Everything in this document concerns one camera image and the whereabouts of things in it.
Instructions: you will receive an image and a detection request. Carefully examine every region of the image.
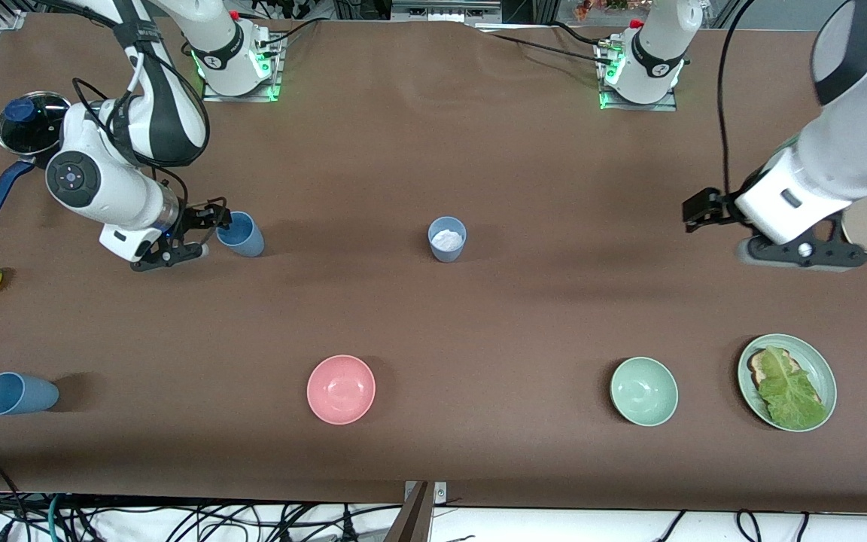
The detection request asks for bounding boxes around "blue plastic cup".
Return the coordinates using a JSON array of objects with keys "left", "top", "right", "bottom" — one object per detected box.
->
[
  {"left": 215, "top": 211, "right": 266, "bottom": 258},
  {"left": 0, "top": 372, "right": 60, "bottom": 416}
]

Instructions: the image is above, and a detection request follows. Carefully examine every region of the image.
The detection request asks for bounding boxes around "blue cup holding paper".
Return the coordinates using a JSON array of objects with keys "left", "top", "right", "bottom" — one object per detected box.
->
[{"left": 427, "top": 216, "right": 468, "bottom": 263}]

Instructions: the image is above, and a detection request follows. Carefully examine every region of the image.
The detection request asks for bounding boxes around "glass lid with blue knob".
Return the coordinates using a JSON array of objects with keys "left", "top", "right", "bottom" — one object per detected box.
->
[{"left": 0, "top": 90, "right": 73, "bottom": 156}]

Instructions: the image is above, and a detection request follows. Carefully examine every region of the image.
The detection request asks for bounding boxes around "bread slice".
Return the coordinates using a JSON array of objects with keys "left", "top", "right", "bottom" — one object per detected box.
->
[{"left": 750, "top": 348, "right": 826, "bottom": 411}]

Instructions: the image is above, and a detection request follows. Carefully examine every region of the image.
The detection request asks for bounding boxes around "mint green bowl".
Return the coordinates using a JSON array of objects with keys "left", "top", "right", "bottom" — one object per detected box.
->
[{"left": 610, "top": 356, "right": 680, "bottom": 428}]

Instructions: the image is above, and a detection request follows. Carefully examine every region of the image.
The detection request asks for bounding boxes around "mint green plate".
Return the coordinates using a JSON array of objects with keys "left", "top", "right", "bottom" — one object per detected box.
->
[{"left": 738, "top": 333, "right": 838, "bottom": 433}]

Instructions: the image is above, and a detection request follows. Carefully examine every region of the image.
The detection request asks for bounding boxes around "green lettuce leaf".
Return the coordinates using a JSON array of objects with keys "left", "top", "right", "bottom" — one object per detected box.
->
[{"left": 757, "top": 346, "right": 829, "bottom": 428}]

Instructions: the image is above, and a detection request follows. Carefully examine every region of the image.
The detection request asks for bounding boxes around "pink bowl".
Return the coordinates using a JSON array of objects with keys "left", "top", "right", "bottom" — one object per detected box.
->
[{"left": 306, "top": 355, "right": 376, "bottom": 426}]

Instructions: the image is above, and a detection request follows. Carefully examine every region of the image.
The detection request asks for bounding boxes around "brown table cover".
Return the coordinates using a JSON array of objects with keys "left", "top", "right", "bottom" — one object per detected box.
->
[{"left": 0, "top": 11, "right": 867, "bottom": 514}]

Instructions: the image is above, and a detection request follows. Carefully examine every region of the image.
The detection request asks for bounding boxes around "orange and green plant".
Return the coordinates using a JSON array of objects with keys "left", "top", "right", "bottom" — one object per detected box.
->
[{"left": 573, "top": 0, "right": 631, "bottom": 20}]

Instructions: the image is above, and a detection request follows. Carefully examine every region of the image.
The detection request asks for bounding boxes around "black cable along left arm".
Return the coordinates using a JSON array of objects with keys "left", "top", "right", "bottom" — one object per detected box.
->
[{"left": 716, "top": 0, "right": 765, "bottom": 198}]

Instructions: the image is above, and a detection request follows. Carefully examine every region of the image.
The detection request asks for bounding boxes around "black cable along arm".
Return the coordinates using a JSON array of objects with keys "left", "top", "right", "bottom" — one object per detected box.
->
[
  {"left": 72, "top": 45, "right": 213, "bottom": 208},
  {"left": 716, "top": 0, "right": 765, "bottom": 198}
]

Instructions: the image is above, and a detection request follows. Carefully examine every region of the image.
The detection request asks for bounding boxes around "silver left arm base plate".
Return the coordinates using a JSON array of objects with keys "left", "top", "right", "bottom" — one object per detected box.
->
[{"left": 597, "top": 38, "right": 680, "bottom": 113}]

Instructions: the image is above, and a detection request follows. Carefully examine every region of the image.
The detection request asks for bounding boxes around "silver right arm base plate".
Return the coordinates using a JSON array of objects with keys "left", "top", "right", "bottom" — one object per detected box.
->
[{"left": 200, "top": 34, "right": 284, "bottom": 103}]

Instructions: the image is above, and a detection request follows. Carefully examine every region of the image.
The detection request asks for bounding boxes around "black cable along right arm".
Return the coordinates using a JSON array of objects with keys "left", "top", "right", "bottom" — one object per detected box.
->
[{"left": 72, "top": 45, "right": 213, "bottom": 208}]

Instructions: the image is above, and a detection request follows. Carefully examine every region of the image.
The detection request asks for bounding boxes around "black pot with blue handle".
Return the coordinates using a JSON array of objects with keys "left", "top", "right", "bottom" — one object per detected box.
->
[{"left": 0, "top": 90, "right": 77, "bottom": 224}]

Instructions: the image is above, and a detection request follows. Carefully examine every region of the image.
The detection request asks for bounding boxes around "black cable on table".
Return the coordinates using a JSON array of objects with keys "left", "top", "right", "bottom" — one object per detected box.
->
[
  {"left": 482, "top": 30, "right": 606, "bottom": 61},
  {"left": 257, "top": 18, "right": 323, "bottom": 47},
  {"left": 550, "top": 20, "right": 604, "bottom": 47}
]

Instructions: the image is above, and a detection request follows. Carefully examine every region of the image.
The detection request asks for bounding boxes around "silver metal frame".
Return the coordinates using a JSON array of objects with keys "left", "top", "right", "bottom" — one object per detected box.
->
[{"left": 391, "top": 0, "right": 503, "bottom": 23}]

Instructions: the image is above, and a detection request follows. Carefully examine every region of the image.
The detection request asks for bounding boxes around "silver table edge bracket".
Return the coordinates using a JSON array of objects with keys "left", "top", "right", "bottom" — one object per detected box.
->
[{"left": 403, "top": 480, "right": 448, "bottom": 507}]

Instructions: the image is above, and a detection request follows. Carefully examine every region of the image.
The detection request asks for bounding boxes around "dark brown post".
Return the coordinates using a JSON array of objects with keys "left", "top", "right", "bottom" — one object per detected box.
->
[{"left": 382, "top": 482, "right": 434, "bottom": 542}]

